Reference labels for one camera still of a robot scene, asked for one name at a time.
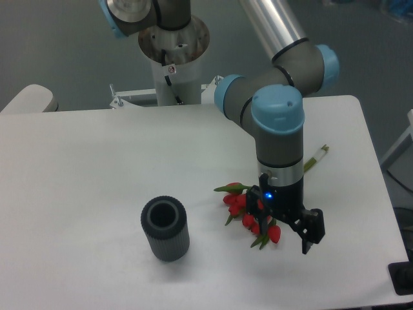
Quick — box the red tulip bouquet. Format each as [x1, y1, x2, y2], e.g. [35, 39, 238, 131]
[213, 143, 330, 250]

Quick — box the dark grey ribbed vase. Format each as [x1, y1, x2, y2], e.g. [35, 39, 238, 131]
[140, 196, 190, 262]

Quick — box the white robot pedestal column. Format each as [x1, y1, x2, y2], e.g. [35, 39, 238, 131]
[138, 15, 210, 106]

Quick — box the black box at table edge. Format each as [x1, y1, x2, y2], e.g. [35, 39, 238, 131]
[388, 262, 412, 296]

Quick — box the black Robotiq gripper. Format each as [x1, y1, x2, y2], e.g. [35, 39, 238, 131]
[246, 176, 324, 254]

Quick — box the beige chair armrest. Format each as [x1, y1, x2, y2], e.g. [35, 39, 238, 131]
[1, 84, 59, 115]

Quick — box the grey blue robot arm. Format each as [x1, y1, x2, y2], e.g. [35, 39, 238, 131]
[99, 1, 339, 253]

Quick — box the white furniture at right edge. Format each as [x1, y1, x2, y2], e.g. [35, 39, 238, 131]
[379, 110, 412, 194]

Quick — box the white metal base bracket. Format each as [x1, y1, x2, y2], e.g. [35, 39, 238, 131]
[108, 75, 225, 110]

